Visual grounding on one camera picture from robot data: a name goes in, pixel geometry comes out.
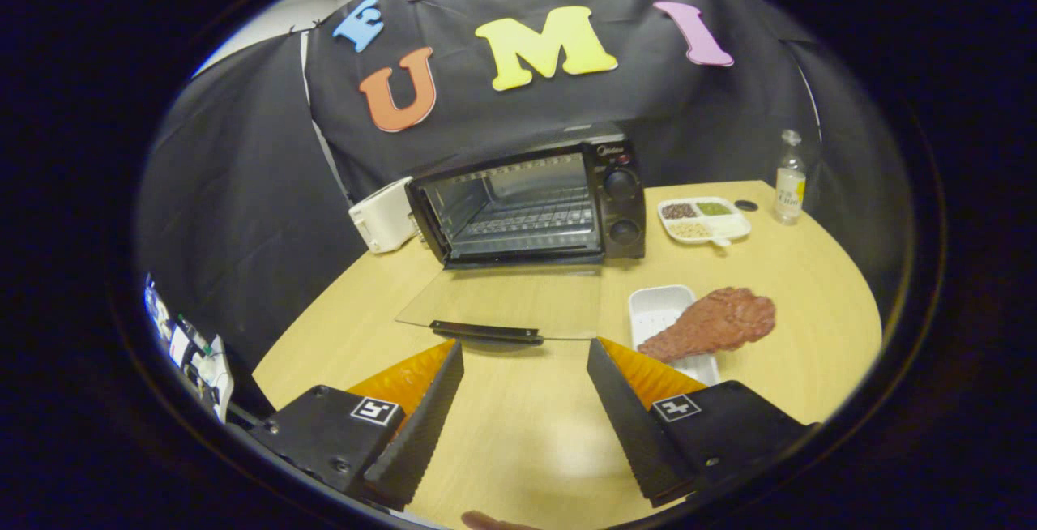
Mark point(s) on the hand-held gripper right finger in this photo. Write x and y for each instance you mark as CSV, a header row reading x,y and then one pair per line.
x,y
636,425

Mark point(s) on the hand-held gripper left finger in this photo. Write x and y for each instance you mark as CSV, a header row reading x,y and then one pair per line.
x,y
421,425

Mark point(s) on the red raw meat piece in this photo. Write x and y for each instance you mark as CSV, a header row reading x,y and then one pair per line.
x,y
713,323

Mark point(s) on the black toaster oven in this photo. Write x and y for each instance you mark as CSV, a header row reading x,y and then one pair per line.
x,y
620,206

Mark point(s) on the white bread toaster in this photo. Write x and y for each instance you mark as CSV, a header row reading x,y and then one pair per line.
x,y
381,218

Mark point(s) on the white plastic tray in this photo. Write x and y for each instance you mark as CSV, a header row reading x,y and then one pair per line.
x,y
660,307

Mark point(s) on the white divided grain dish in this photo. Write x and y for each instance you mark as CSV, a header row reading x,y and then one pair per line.
x,y
725,226

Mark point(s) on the cluttered white objects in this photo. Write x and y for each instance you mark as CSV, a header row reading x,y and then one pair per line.
x,y
206,368

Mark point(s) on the small black bottle cap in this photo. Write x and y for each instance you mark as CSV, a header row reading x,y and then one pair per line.
x,y
745,206

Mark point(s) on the clear glass bottle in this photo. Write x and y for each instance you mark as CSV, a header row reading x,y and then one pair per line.
x,y
789,185

